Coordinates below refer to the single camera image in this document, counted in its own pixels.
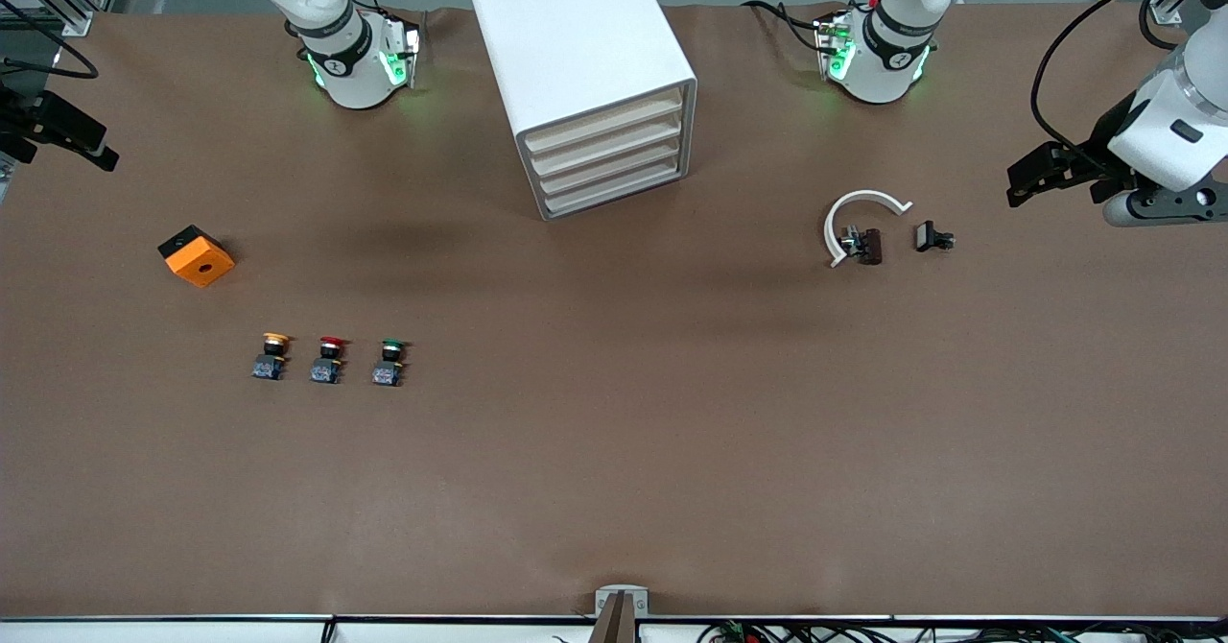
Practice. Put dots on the small black clip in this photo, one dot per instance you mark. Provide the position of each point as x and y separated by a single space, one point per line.
926 236

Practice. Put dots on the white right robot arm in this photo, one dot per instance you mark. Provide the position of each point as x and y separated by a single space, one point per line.
355 77

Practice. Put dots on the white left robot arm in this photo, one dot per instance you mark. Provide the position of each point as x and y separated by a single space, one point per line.
878 72

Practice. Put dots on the white curved plastic piece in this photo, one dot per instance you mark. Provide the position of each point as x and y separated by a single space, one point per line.
868 195

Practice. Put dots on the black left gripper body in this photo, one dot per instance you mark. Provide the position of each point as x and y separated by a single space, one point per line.
1106 136

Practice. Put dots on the red push button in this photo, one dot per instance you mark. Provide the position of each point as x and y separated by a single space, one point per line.
328 365

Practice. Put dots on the brown post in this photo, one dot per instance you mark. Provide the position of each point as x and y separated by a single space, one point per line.
616 624

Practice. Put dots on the white table edge rail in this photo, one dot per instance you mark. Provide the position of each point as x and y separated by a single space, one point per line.
192 631

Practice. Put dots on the green push button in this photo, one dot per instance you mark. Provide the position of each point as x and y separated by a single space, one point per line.
388 367

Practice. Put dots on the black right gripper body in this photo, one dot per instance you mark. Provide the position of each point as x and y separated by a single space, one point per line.
29 121

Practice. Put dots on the grey metal bracket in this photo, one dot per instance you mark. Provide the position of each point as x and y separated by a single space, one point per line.
641 605

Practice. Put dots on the brown table cover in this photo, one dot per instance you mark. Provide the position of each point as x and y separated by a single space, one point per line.
614 451

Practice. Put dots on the orange box with hole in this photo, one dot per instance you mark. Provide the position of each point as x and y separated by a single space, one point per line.
201 264

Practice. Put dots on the yellow push button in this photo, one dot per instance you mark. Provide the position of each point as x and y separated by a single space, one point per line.
271 355

